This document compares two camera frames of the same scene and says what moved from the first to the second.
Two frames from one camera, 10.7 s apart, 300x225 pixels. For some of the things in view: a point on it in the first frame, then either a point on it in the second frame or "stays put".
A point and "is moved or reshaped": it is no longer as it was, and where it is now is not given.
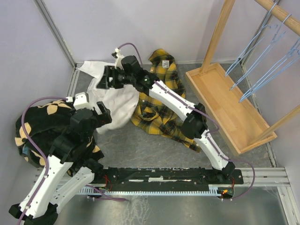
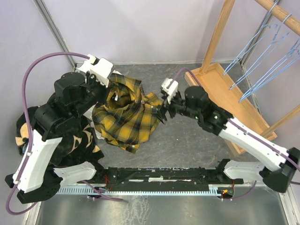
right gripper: x=109 y=71 to x=160 y=112
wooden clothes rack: x=243 y=125 stays put
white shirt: x=122 y=102 is moved or reshaped
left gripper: x=105 y=117 to x=92 y=78
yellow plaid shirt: x=151 y=114 to x=129 y=116
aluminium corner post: x=53 y=27 stays put
